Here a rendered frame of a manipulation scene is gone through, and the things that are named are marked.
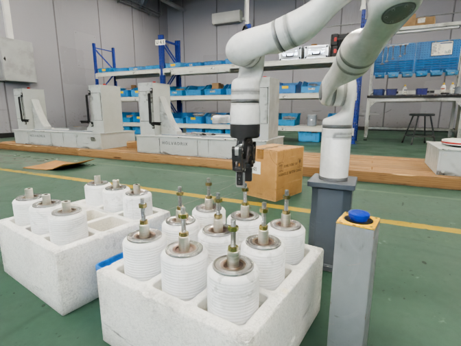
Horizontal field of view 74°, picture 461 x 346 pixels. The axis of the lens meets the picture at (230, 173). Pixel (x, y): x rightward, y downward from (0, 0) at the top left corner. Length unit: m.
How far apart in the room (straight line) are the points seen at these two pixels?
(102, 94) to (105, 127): 0.37
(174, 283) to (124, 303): 0.14
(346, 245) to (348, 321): 0.16
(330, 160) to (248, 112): 0.39
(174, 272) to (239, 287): 0.14
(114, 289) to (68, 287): 0.24
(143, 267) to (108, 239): 0.28
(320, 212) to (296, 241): 0.32
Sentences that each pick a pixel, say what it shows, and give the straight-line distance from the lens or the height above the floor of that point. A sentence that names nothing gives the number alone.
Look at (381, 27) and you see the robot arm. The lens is 0.71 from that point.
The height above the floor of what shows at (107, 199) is 0.22.
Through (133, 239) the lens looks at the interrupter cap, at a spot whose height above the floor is 0.25.
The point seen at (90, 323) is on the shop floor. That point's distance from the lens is 0.93.
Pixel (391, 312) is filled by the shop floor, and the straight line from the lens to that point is 0.99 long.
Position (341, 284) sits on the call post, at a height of 0.18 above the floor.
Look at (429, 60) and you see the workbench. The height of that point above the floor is 1.35.
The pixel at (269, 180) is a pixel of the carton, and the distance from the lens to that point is 1.80.
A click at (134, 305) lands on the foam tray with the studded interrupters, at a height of 0.14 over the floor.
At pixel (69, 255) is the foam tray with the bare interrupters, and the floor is 0.16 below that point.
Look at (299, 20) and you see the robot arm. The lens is 0.70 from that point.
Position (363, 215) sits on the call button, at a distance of 0.64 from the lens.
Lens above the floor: 0.53
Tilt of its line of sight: 12 degrees down
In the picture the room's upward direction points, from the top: straight up
